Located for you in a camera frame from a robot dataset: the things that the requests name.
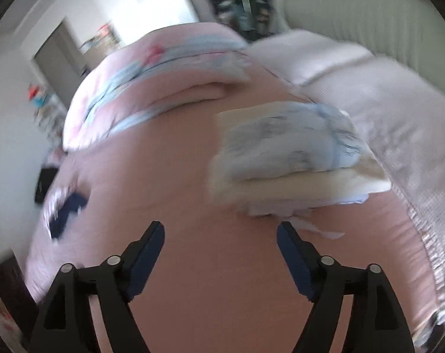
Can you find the cream folded garment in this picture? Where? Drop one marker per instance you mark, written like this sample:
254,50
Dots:
299,187

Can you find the light blue pajama top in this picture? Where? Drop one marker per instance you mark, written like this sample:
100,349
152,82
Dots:
340,136

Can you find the black bag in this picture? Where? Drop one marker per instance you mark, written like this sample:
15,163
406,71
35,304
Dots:
46,184

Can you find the white wardrobe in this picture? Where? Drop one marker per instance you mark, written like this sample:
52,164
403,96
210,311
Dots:
145,3

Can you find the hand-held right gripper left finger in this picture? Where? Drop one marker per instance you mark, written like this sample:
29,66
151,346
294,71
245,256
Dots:
145,261

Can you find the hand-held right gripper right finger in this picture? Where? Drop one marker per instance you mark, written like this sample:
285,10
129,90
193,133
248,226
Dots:
296,261

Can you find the pale pink pillow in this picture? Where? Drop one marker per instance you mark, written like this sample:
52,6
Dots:
299,55
410,125

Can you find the navy garment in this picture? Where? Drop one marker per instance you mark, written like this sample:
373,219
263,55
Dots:
66,213

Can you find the black glass cabinet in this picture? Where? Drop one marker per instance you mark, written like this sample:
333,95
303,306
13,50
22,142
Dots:
241,0

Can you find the white shelf rack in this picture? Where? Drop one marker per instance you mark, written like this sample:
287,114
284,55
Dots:
51,121

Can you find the bed with pink sheet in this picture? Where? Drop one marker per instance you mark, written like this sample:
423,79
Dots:
207,198

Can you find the red blue plush toy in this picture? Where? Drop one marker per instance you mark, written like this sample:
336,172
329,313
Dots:
37,95

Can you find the grey-green padded headboard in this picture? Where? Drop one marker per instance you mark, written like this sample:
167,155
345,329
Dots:
355,11

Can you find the light blue pajama pants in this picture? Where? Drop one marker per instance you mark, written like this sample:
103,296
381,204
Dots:
266,150

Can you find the grey door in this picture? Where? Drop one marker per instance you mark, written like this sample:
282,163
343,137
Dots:
60,62

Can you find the folded pink checked duvet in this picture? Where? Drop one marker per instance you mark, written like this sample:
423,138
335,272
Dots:
152,81

